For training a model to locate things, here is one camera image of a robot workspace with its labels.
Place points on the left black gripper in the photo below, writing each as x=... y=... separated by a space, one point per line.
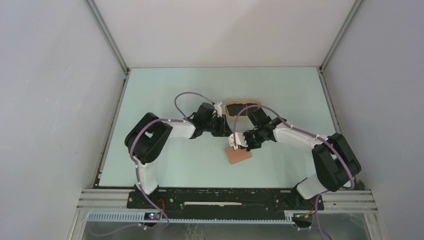
x=223 y=130

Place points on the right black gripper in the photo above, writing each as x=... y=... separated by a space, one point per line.
x=250 y=147

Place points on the beige oval tray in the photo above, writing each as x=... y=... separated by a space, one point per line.
x=233 y=107

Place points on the orange leather card holder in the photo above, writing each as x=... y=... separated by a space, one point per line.
x=236 y=156

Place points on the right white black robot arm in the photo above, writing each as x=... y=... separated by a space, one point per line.
x=334 y=161

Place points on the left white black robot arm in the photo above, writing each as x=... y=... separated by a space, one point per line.
x=147 y=139

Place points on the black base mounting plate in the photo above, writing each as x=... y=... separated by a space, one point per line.
x=257 y=203

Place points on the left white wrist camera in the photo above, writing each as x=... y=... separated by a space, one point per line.
x=219 y=109

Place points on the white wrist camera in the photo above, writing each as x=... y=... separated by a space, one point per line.
x=219 y=109
x=237 y=141

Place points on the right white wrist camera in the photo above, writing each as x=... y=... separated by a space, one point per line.
x=237 y=141

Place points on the white slotted cable duct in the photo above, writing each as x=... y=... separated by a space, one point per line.
x=143 y=217

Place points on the aluminium frame rail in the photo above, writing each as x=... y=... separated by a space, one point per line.
x=345 y=201

